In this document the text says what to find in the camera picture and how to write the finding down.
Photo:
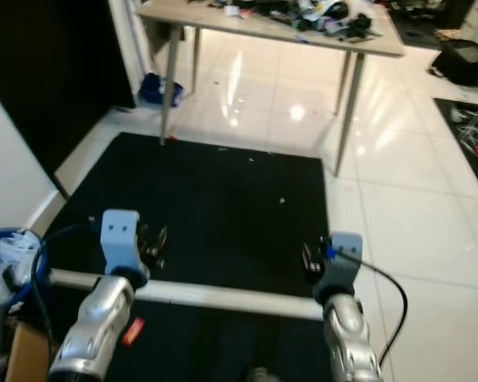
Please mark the crumpled blue bag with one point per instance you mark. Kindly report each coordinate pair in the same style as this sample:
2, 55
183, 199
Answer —
159, 89

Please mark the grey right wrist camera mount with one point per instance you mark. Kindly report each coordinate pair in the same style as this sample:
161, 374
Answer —
342, 259

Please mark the brown cardboard box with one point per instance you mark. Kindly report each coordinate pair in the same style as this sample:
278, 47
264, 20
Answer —
28, 358

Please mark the wooden table with metal legs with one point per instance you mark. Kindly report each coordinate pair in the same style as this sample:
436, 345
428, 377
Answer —
382, 46

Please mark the blue rubbish bin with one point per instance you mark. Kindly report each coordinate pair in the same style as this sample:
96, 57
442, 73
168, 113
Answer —
0, 233

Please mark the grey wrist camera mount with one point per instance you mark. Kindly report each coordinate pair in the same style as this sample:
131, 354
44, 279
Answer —
342, 259
119, 235

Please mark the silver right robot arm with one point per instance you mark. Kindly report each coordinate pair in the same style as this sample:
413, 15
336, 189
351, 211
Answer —
350, 342

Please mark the large black floor mat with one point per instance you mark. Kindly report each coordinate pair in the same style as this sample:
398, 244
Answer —
191, 207

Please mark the white plastic trash bag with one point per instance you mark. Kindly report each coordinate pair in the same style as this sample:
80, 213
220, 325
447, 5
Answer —
16, 255

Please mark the small red packet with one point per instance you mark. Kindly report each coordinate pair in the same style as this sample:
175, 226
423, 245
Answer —
134, 331

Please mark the black mat with white lines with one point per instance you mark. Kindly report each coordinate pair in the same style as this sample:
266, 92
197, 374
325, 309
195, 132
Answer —
462, 119

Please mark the blue tape strip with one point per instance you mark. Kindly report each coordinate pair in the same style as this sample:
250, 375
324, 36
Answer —
304, 38

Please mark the black carry case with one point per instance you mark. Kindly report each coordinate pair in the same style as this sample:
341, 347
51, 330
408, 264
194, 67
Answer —
466, 64

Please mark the grey robot foot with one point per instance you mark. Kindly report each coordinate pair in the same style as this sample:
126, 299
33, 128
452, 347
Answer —
259, 376

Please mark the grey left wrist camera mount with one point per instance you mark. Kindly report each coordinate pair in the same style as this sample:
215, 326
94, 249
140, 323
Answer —
119, 235

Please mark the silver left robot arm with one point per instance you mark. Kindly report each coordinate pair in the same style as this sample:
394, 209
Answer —
95, 326

